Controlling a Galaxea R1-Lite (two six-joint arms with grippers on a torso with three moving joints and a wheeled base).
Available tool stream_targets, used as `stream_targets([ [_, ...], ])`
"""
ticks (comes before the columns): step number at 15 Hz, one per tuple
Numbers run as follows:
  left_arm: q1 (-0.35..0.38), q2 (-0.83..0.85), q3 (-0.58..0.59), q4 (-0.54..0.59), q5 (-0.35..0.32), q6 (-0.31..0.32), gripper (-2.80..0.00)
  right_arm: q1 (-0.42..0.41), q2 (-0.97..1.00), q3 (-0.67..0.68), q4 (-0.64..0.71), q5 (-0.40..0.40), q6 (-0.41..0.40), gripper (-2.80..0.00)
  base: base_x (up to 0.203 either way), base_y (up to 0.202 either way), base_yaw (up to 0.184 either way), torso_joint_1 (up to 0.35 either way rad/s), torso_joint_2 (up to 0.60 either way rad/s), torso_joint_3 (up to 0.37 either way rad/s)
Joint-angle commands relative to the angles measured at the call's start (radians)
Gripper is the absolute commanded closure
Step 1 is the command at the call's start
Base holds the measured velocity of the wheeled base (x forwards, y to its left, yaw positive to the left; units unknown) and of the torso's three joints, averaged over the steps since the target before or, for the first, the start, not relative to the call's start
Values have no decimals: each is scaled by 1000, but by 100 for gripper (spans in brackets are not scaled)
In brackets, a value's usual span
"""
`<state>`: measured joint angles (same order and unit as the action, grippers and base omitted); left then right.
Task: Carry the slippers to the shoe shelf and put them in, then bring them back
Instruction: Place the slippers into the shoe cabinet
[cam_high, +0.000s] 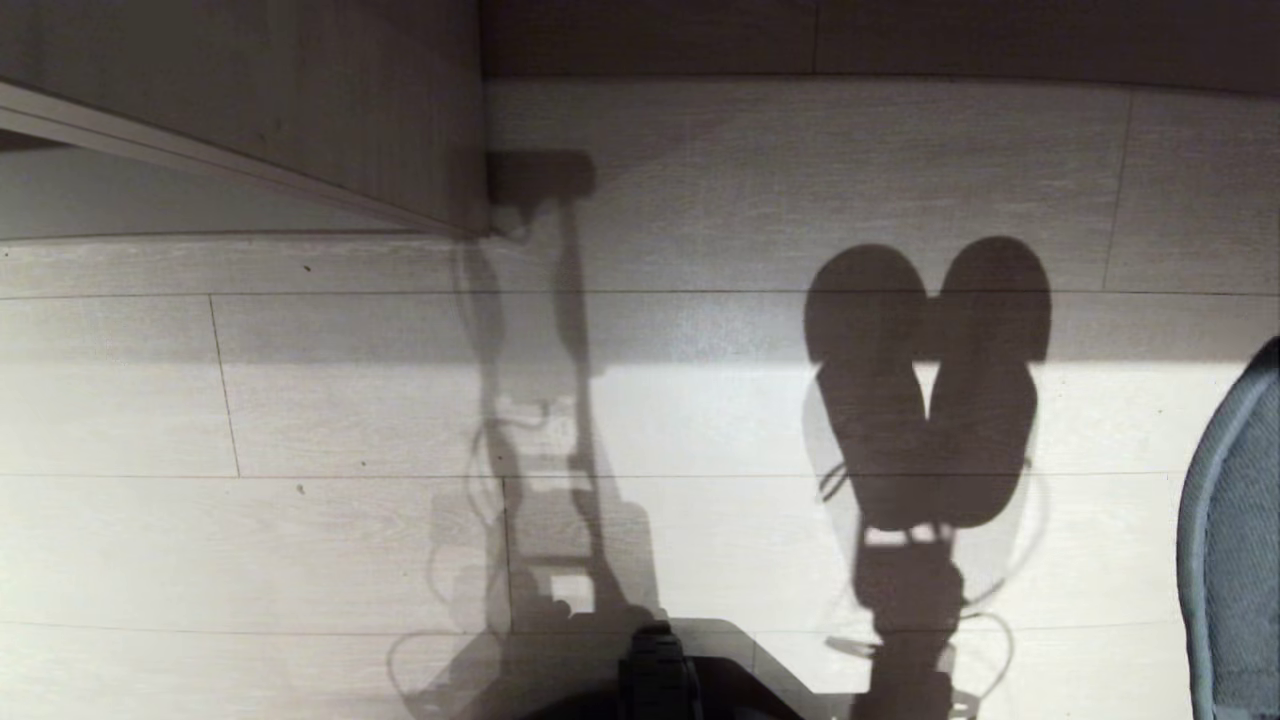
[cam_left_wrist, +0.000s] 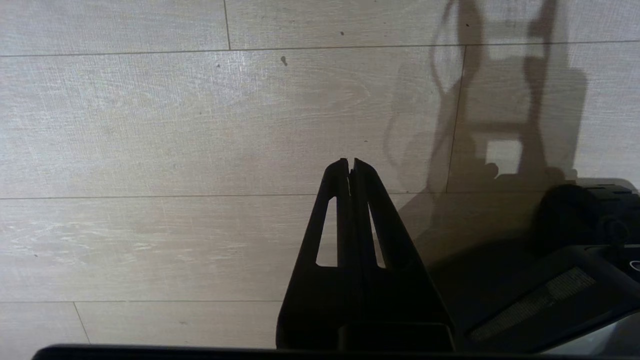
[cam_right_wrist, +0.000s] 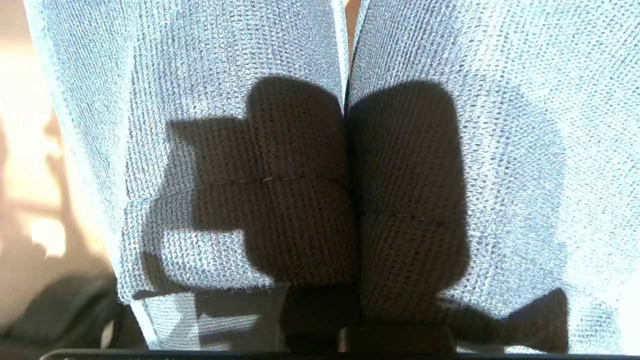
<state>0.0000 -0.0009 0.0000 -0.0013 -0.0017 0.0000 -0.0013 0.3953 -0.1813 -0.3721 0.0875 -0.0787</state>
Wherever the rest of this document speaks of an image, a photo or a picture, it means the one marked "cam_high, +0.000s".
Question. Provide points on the wooden shoe shelf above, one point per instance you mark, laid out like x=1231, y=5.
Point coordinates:
x=300, y=90

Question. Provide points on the grey-blue fabric cushion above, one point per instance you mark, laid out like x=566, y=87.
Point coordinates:
x=1238, y=560

